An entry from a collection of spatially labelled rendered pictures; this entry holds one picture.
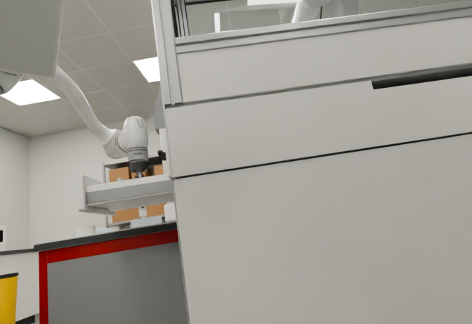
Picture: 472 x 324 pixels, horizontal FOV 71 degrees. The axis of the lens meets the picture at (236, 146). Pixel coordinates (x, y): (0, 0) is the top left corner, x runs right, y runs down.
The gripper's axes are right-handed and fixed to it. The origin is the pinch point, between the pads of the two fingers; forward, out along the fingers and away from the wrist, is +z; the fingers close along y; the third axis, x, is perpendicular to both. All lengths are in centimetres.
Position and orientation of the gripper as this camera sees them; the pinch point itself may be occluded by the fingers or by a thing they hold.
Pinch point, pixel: (142, 209)
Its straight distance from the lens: 149.6
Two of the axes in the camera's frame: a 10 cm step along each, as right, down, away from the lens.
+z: 1.6, 9.6, -2.5
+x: 9.5, -0.8, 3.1
